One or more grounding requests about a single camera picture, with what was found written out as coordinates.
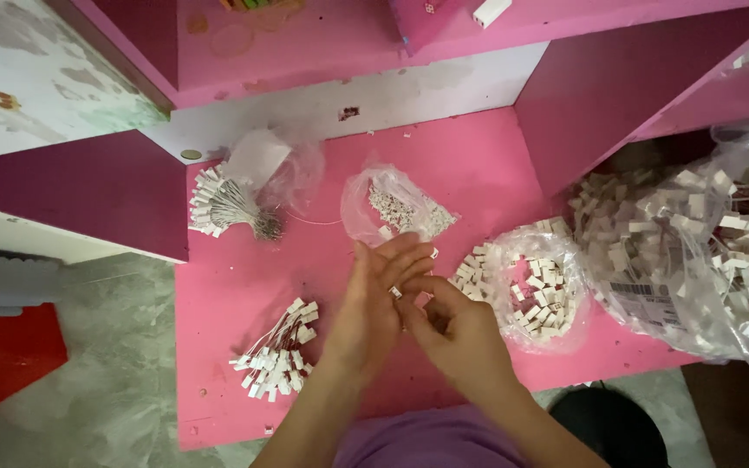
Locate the person's left hand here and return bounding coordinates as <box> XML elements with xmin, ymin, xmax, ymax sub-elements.
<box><xmin>322</xmin><ymin>232</ymin><xmax>437</xmax><ymax>386</ymax></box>

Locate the person's right hand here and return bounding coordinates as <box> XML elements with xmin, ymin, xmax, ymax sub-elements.
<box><xmin>401</xmin><ymin>276</ymin><xmax>520</xmax><ymax>404</ymax></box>

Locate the clear bag of connector housings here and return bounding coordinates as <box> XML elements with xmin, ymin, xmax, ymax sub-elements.
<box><xmin>447</xmin><ymin>218</ymin><xmax>591</xmax><ymax>355</ymax></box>

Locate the person's purple shirt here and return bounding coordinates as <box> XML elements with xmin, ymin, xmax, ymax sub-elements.
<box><xmin>332</xmin><ymin>403</ymin><xmax>528</xmax><ymax>468</ymax></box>

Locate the small clear bag of terminals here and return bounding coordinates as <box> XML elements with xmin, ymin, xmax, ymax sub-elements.
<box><xmin>340</xmin><ymin>162</ymin><xmax>460</xmax><ymax>248</ymax></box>

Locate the black round stool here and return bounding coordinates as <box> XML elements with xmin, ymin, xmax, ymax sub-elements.
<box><xmin>549</xmin><ymin>383</ymin><xmax>671</xmax><ymax>468</ymax></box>

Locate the crumpled clear bag with paper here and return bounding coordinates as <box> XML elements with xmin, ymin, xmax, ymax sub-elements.
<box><xmin>221</xmin><ymin>127</ymin><xmax>326</xmax><ymax>210</ymax></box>

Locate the pink desk shelf unit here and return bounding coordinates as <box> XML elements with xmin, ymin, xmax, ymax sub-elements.
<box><xmin>0</xmin><ymin>0</ymin><xmax>749</xmax><ymax>264</ymax></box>

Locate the white rectangular block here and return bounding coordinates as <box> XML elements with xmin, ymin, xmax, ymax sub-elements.
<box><xmin>472</xmin><ymin>0</ymin><xmax>513</xmax><ymax>29</ymax></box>

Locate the colourful striped item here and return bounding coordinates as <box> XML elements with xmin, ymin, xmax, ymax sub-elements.
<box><xmin>218</xmin><ymin>0</ymin><xmax>304</xmax><ymax>14</ymax></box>

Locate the grey scalloped plastic object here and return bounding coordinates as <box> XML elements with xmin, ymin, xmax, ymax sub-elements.
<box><xmin>0</xmin><ymin>252</ymin><xmax>63</xmax><ymax>319</ymax></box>

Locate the red plastic stool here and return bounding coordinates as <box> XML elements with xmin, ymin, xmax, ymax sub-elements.
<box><xmin>0</xmin><ymin>302</ymin><xmax>70</xmax><ymax>428</ymax></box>

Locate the loose bundle of wired connectors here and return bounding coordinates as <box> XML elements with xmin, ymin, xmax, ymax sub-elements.
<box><xmin>229</xmin><ymin>298</ymin><xmax>320</xmax><ymax>404</ymax></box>

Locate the thin loose white wire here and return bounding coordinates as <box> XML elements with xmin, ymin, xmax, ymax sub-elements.
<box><xmin>282</xmin><ymin>207</ymin><xmax>344</xmax><ymax>227</ymax></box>

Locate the tied bundle of wired connectors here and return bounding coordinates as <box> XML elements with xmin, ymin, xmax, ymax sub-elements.
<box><xmin>188</xmin><ymin>164</ymin><xmax>283</xmax><ymax>243</ymax></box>

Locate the large clear bag of wired connectors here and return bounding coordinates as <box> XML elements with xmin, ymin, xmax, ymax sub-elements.
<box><xmin>568</xmin><ymin>114</ymin><xmax>749</xmax><ymax>387</ymax></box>

